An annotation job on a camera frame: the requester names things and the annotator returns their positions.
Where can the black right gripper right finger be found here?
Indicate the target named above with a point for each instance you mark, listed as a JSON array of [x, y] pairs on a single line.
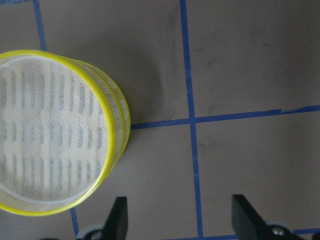
[[245, 220]]

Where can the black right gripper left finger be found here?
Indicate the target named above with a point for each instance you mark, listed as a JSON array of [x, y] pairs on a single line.
[[116, 225]]

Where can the yellow-rimmed bamboo steamer lower layer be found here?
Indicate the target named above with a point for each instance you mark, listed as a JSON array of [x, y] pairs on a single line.
[[114, 102]]

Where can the yellow-rimmed bamboo steamer layer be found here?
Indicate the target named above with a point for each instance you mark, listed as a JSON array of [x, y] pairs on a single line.
[[114, 102], [111, 120]]

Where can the yellow-rimmed bamboo steamer upper layer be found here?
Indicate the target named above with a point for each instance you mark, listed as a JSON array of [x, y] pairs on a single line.
[[111, 120]]

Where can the white mesh steamer liner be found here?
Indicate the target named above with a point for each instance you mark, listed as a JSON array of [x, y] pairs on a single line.
[[50, 125]]

